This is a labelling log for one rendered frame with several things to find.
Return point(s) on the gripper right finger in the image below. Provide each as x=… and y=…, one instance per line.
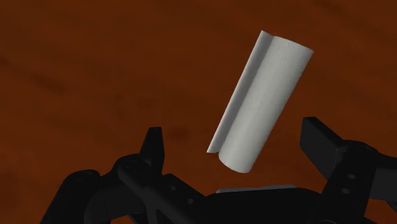
x=350, y=167

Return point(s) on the white paper towel roll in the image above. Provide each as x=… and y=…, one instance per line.
x=260, y=102

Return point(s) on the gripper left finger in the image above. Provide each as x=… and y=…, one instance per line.
x=136, y=180

